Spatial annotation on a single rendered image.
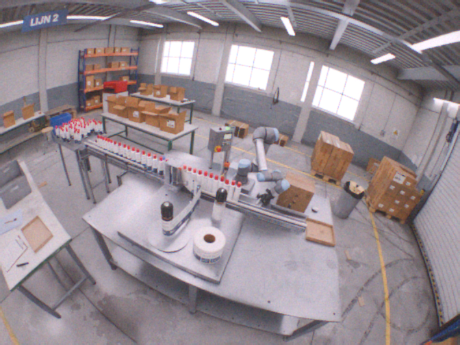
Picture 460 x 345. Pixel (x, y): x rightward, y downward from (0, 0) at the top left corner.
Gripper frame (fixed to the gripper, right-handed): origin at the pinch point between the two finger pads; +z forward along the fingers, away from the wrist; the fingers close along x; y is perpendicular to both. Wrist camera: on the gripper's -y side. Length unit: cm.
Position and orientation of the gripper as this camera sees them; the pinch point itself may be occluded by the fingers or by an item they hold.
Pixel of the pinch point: (257, 203)
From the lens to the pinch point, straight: 169.2
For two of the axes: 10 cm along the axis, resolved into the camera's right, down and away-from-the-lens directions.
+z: -6.2, 5.7, 5.4
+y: -3.0, 4.6, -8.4
